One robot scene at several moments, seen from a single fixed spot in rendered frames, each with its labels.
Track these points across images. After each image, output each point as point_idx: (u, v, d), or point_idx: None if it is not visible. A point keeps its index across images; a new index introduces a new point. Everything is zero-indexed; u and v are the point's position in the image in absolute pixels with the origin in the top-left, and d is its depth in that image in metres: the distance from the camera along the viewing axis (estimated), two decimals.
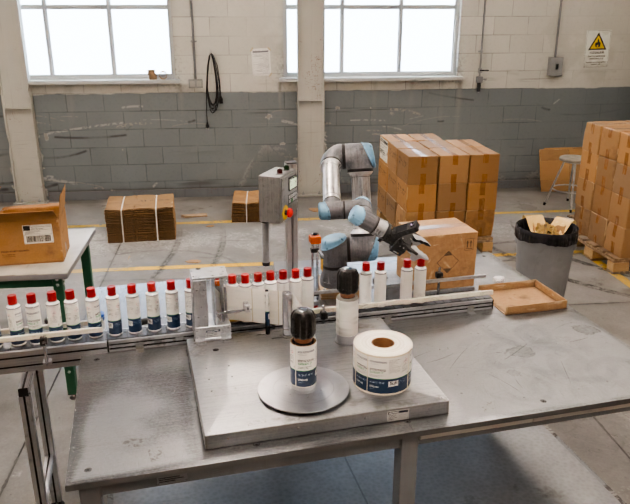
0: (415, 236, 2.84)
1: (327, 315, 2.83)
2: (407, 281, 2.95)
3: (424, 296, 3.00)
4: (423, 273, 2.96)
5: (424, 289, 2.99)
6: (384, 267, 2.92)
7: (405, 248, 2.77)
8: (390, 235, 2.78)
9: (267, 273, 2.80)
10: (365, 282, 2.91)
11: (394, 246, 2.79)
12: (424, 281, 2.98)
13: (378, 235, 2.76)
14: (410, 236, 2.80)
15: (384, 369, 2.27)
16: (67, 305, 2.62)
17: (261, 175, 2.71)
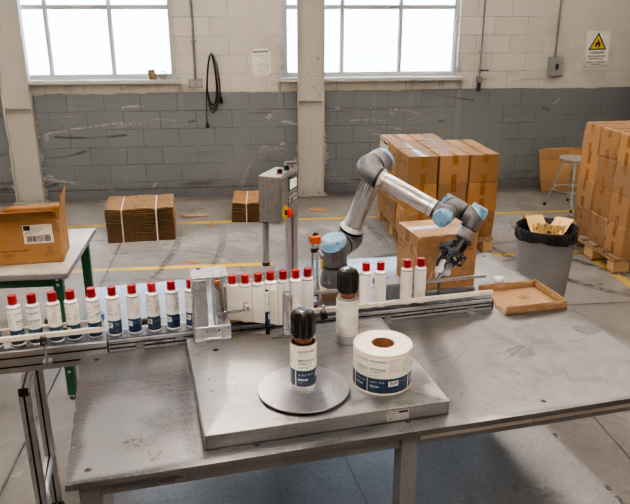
0: (438, 262, 2.99)
1: (327, 315, 2.83)
2: (407, 281, 2.95)
3: (424, 296, 3.00)
4: (423, 273, 2.96)
5: (424, 289, 2.99)
6: (384, 267, 2.92)
7: None
8: None
9: (267, 273, 2.80)
10: (365, 282, 2.91)
11: (463, 255, 2.97)
12: (424, 281, 2.98)
13: (472, 237, 2.97)
14: None
15: (384, 369, 2.27)
16: (67, 305, 2.62)
17: (261, 175, 2.71)
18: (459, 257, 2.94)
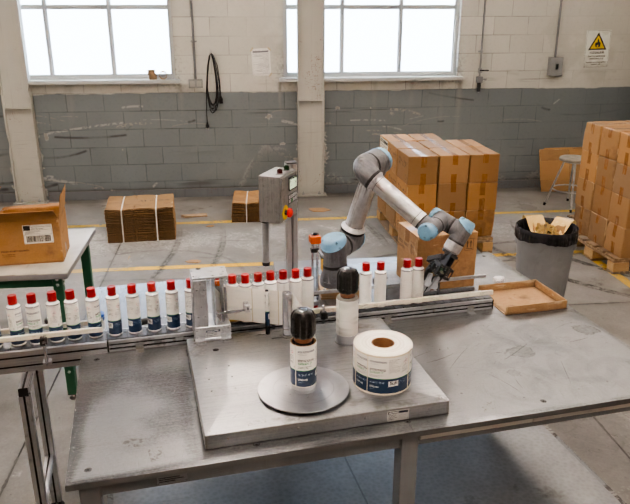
0: (425, 276, 3.00)
1: (327, 315, 2.83)
2: (407, 281, 2.95)
3: (421, 297, 3.00)
4: (421, 273, 2.96)
5: (422, 289, 2.99)
6: (384, 267, 2.92)
7: None
8: None
9: (267, 273, 2.80)
10: (365, 282, 2.91)
11: None
12: (422, 281, 2.97)
13: (459, 251, 2.98)
14: None
15: (384, 369, 2.27)
16: (67, 305, 2.62)
17: (261, 175, 2.71)
18: (446, 271, 2.95)
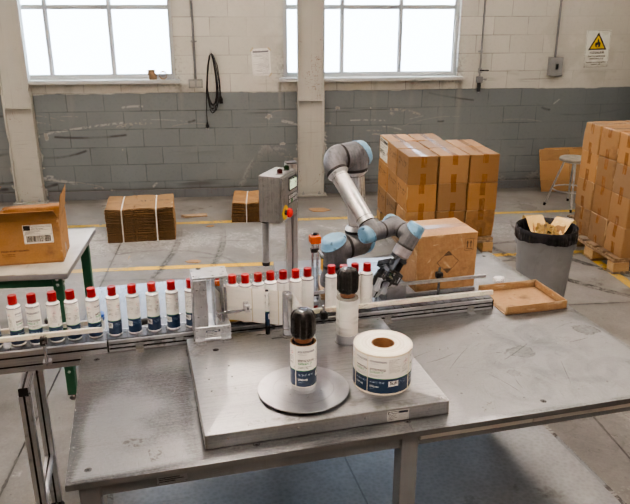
0: (375, 281, 2.94)
1: (327, 315, 2.83)
2: None
3: (370, 302, 2.95)
4: (369, 278, 2.90)
5: (370, 295, 2.93)
6: None
7: None
8: None
9: (267, 273, 2.80)
10: (328, 285, 2.88)
11: (399, 273, 2.93)
12: (370, 286, 2.92)
13: None
14: None
15: (384, 369, 2.27)
16: (67, 305, 2.62)
17: (261, 175, 2.71)
18: (395, 276, 2.89)
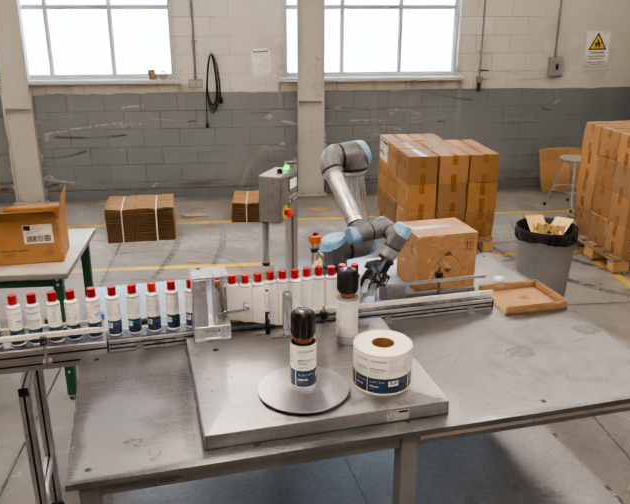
0: (362, 282, 2.93)
1: (327, 315, 2.83)
2: None
3: (358, 303, 2.93)
4: None
5: (358, 296, 2.92)
6: (335, 271, 2.88)
7: None
8: None
9: (267, 273, 2.80)
10: (314, 286, 2.87)
11: None
12: (358, 288, 2.91)
13: (396, 257, 2.91)
14: None
15: (384, 369, 2.27)
16: (67, 305, 2.62)
17: (261, 175, 2.71)
18: (382, 277, 2.88)
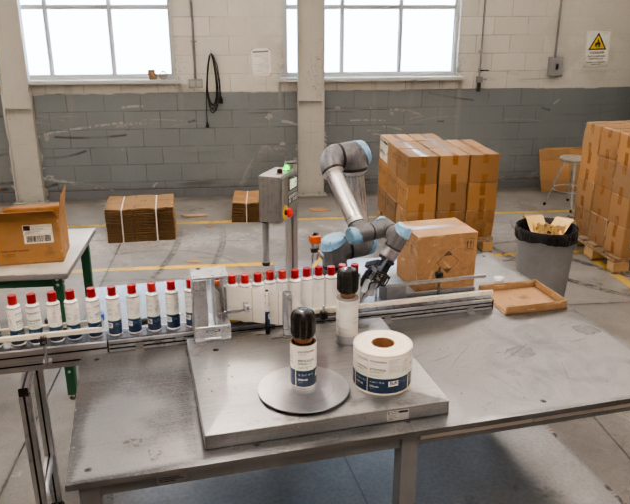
0: (362, 282, 2.93)
1: (327, 315, 2.83)
2: None
3: (358, 303, 2.93)
4: None
5: (358, 296, 2.92)
6: (335, 271, 2.88)
7: None
8: None
9: (267, 273, 2.80)
10: (314, 286, 2.87)
11: (387, 275, 2.91)
12: (358, 288, 2.91)
13: (396, 257, 2.91)
14: None
15: (384, 369, 2.27)
16: (67, 305, 2.62)
17: (261, 175, 2.71)
18: (382, 277, 2.88)
